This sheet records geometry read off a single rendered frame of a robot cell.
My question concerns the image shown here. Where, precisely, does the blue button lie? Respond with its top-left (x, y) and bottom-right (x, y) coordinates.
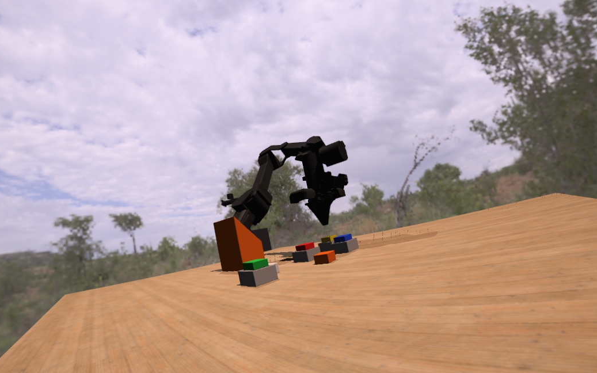
top-left (330, 234), bottom-right (359, 254)

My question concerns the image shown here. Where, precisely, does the red button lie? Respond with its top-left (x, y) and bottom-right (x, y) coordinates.
top-left (292, 242), bottom-right (321, 262)

